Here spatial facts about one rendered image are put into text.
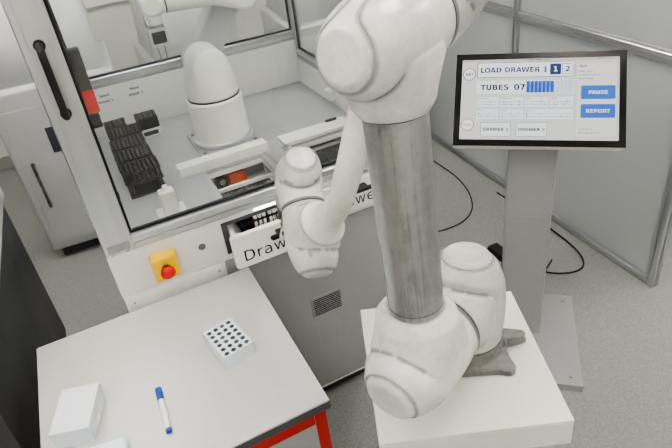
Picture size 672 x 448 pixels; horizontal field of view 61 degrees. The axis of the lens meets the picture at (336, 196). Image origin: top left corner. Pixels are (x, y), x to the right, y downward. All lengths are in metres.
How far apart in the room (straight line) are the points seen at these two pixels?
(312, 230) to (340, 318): 0.98
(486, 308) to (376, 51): 0.63
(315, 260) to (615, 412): 1.50
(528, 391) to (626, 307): 1.55
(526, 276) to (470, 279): 1.20
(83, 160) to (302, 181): 0.59
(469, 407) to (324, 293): 0.89
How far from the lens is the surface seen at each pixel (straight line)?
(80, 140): 1.53
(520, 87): 1.95
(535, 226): 2.19
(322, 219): 1.15
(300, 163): 1.22
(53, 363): 1.73
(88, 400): 1.51
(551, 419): 1.27
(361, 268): 2.02
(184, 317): 1.68
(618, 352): 2.60
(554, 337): 2.54
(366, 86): 0.73
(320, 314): 2.05
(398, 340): 1.01
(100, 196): 1.59
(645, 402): 2.46
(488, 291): 1.16
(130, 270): 1.72
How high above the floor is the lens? 1.83
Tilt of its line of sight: 31 degrees down
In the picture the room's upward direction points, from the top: 8 degrees counter-clockwise
